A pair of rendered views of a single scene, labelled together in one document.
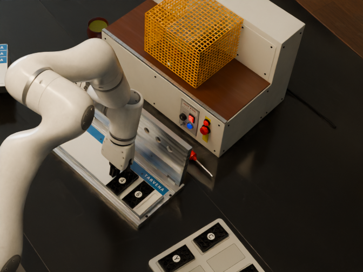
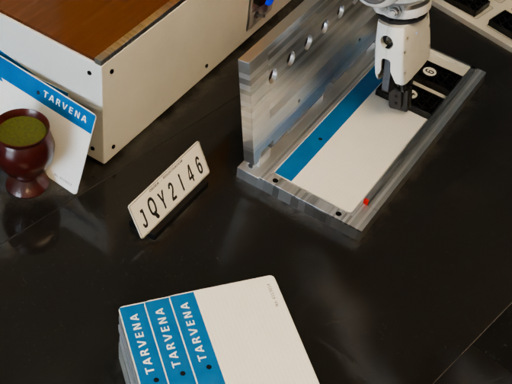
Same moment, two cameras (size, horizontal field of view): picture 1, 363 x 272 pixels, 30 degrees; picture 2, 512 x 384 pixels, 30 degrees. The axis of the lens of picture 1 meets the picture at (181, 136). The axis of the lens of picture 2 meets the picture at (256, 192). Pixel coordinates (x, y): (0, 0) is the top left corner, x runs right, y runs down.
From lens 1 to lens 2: 2.19 m
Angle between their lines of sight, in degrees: 59
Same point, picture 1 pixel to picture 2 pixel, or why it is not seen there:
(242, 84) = not seen: outside the picture
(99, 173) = (403, 132)
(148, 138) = (344, 24)
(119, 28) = (91, 35)
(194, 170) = not seen: hidden behind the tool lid
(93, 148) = (348, 147)
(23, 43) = (33, 347)
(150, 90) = (200, 46)
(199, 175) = not seen: hidden behind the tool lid
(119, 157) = (426, 36)
